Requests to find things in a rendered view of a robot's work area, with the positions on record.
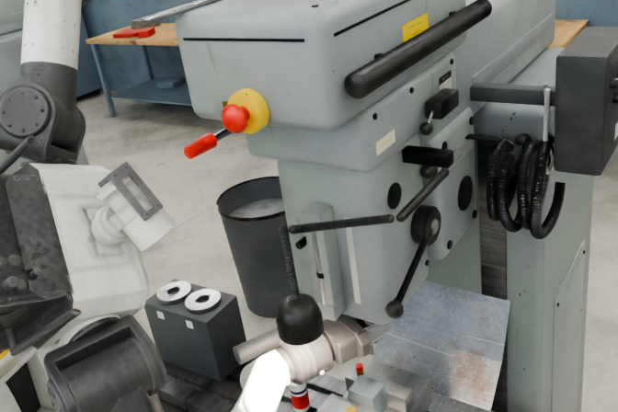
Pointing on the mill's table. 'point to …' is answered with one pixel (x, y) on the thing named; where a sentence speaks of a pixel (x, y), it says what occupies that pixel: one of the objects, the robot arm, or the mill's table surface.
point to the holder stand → (196, 327)
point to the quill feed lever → (425, 218)
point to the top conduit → (414, 50)
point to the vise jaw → (341, 405)
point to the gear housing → (360, 127)
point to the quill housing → (371, 203)
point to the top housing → (316, 38)
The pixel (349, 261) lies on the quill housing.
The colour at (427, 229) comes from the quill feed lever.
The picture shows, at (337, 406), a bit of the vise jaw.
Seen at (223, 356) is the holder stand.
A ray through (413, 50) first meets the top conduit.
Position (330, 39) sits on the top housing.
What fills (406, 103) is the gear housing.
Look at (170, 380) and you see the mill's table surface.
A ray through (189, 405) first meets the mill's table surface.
